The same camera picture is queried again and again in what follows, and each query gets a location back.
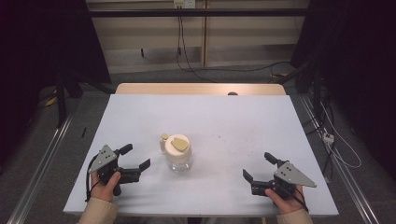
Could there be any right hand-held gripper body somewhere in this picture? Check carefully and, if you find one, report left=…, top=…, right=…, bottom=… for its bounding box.
left=250, top=160, right=318, bottom=201

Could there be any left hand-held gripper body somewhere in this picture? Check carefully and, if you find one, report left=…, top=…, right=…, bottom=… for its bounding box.
left=88, top=144, right=142, bottom=197

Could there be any glass jar with cream lid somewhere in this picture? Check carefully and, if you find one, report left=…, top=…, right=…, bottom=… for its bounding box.
left=159, top=133, right=193, bottom=173

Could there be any person's right hand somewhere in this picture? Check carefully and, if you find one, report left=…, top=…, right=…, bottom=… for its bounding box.
left=264, top=185, right=307, bottom=216

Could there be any person's left hand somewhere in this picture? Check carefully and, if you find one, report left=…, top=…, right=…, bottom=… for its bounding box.
left=90, top=171, right=121, bottom=203

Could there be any white board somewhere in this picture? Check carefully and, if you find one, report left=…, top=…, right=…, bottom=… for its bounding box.
left=63, top=93, right=340, bottom=217

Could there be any black metal stand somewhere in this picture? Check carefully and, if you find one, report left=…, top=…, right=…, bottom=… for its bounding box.
left=275, top=62, right=323, bottom=116
left=55, top=69, right=115, bottom=129

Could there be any wooden table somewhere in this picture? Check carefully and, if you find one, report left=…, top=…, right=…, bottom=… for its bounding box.
left=115, top=82, right=287, bottom=96

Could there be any dark curtain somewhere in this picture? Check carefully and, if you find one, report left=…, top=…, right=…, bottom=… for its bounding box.
left=290, top=0, right=396, bottom=175
left=0, top=0, right=112, bottom=162

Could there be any black metal crossbar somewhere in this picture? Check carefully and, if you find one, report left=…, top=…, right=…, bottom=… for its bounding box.
left=88, top=8, right=312, bottom=18

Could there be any right hand-held gripper cable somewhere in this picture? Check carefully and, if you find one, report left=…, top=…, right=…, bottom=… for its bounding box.
left=290, top=188, right=310, bottom=214

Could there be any hand-held gripper cable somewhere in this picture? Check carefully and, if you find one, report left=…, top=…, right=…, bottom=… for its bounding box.
left=85, top=155, right=101, bottom=203
left=290, top=188, right=310, bottom=214

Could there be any left hand-held gripper cable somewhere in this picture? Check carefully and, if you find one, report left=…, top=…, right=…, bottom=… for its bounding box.
left=85, top=155, right=101, bottom=203

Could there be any metal floor rail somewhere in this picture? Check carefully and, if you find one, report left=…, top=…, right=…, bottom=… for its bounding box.
left=7, top=111, right=76, bottom=224
left=298, top=94, right=380, bottom=224

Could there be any white cable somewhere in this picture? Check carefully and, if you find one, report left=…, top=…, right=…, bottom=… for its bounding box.
left=320, top=102, right=362, bottom=170

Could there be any black hanging power cable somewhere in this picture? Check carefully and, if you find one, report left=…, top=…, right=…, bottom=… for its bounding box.
left=176, top=14, right=219, bottom=83

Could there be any white wall socket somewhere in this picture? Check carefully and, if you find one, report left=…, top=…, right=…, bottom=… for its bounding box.
left=173, top=0, right=196, bottom=9

